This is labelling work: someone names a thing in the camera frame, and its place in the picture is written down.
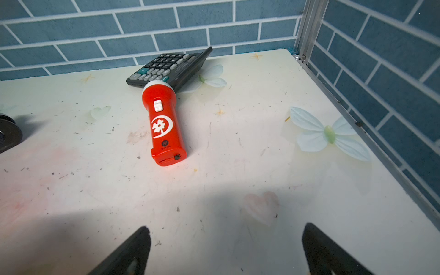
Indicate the black desk calculator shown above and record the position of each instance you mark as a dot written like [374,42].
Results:
[174,69]

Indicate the red flashlight with white logo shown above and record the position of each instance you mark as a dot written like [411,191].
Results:
[160,101]

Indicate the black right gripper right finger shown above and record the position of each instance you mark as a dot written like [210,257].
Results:
[326,257]

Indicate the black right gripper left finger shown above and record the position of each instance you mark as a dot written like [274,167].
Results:
[130,258]

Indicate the black round object at edge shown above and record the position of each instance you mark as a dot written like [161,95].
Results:
[11,134]

